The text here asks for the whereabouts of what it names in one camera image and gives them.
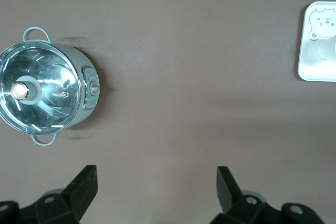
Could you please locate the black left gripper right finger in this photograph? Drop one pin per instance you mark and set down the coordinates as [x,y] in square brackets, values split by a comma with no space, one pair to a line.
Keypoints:
[229,197]

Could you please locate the glass pot lid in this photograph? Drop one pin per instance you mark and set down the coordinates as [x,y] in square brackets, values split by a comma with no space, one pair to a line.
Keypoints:
[47,82]

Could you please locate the cream bear print tray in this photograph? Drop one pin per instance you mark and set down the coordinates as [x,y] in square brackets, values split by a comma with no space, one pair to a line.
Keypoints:
[309,66]

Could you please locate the green electric cooking pot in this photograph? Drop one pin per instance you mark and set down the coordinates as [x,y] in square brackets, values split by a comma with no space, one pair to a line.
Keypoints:
[86,77]

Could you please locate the white plastic cup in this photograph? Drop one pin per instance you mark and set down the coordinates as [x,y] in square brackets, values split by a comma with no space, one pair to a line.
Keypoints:
[326,48]

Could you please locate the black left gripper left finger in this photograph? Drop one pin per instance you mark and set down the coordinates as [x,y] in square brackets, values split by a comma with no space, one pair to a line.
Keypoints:
[81,195]

